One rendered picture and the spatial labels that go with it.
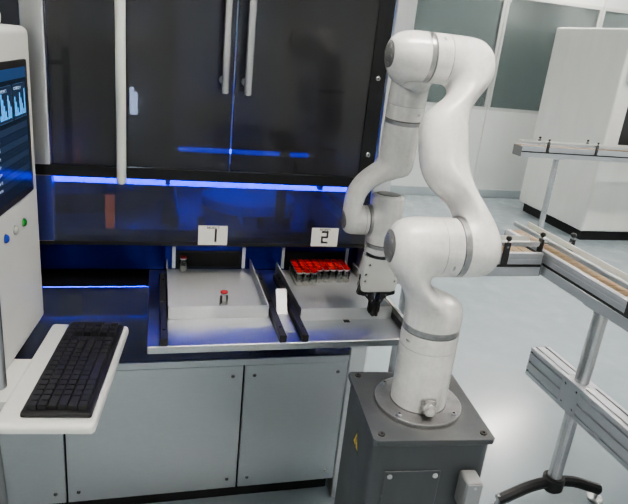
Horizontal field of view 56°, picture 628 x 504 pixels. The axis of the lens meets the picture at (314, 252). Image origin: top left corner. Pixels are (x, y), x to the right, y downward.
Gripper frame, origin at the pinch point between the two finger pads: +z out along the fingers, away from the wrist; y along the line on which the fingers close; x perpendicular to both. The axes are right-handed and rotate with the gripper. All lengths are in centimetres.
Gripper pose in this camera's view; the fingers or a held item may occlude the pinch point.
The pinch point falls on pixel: (373, 307)
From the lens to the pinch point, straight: 163.1
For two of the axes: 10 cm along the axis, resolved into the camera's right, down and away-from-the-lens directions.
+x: 2.4, 3.2, -9.2
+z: -0.9, 9.5, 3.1
